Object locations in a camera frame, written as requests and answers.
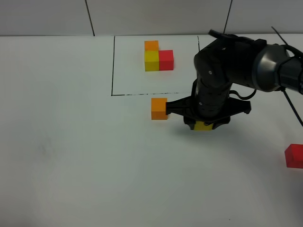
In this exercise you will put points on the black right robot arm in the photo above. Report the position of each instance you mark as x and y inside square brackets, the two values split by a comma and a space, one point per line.
[232, 59]

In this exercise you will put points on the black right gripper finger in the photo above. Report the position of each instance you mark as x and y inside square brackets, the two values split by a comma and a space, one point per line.
[191, 123]
[219, 123]

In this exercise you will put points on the black right arm cable tie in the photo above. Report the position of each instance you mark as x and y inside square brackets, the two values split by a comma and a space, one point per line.
[290, 72]

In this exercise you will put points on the orange template cube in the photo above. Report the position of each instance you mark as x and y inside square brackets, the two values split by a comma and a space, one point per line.
[151, 45]

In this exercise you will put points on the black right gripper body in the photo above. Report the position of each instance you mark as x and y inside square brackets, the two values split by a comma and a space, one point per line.
[208, 104]

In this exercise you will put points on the red template cube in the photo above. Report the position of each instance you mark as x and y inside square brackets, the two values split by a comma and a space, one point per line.
[166, 60]

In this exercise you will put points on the yellow template cube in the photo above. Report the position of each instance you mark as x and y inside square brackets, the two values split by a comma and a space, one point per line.
[151, 60]

